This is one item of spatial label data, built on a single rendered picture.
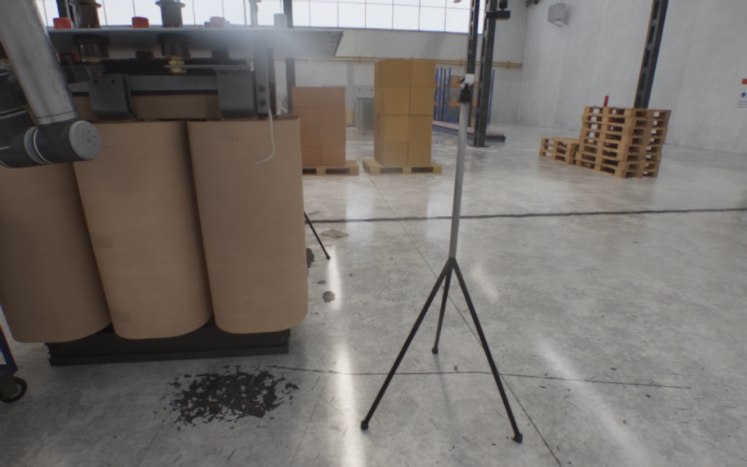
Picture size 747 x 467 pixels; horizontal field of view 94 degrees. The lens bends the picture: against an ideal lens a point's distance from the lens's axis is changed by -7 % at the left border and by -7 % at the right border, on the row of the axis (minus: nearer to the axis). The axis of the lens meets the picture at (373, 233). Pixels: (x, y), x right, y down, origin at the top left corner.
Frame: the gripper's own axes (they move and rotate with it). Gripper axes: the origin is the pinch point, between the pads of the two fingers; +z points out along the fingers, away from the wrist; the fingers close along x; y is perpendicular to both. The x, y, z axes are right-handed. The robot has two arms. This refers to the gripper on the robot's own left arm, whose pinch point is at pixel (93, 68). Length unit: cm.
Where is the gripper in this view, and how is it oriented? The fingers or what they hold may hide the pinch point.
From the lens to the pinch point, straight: 161.3
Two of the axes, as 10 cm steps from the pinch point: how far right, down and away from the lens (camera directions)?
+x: -9.8, -0.8, 1.9
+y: -0.3, -8.5, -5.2
